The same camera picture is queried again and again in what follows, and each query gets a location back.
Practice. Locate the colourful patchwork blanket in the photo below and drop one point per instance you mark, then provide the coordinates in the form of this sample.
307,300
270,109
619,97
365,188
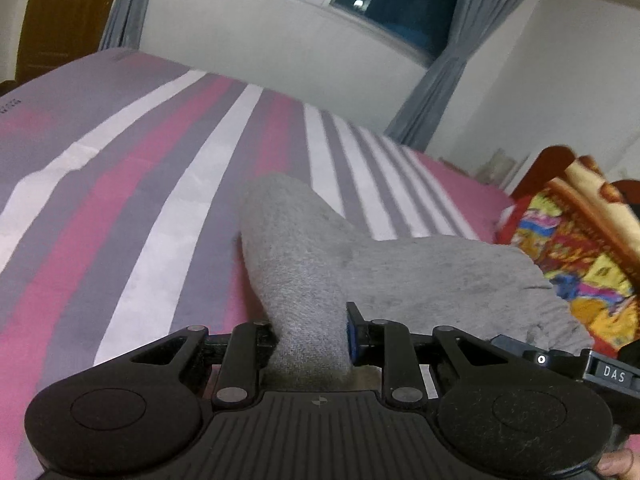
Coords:
575,240

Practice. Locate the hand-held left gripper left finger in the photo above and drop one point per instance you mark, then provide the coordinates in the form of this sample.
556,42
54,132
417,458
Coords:
264,341

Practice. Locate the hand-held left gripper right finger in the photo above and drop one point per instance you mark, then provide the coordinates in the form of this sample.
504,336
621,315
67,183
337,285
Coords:
352,340

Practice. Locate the brown wooden door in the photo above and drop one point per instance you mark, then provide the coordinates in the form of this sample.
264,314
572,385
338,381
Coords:
60,15

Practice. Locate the window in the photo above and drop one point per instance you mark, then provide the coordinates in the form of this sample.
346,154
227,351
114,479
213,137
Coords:
380,0

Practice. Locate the grey pants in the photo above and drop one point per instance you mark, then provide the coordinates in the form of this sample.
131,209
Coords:
300,260

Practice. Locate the striped pink bed sheet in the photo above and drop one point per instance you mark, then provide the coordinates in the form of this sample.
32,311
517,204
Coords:
125,185

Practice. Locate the grey curtain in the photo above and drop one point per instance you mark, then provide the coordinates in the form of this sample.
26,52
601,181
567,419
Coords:
127,10
465,50

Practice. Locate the person's right hand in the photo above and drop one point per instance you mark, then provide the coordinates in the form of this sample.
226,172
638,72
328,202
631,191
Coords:
616,462

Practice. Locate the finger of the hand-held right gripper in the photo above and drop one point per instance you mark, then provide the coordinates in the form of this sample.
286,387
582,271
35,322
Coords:
540,355

